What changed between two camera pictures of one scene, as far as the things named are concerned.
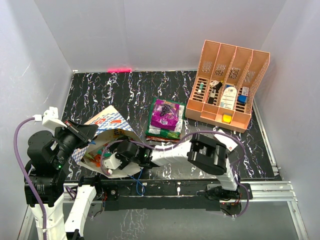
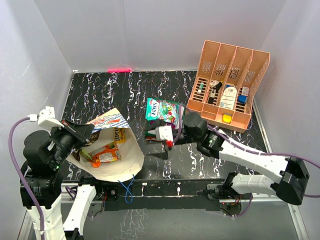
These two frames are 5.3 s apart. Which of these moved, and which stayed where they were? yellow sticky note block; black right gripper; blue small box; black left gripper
Moved: black right gripper
Stayed: black left gripper; blue small box; yellow sticky note block
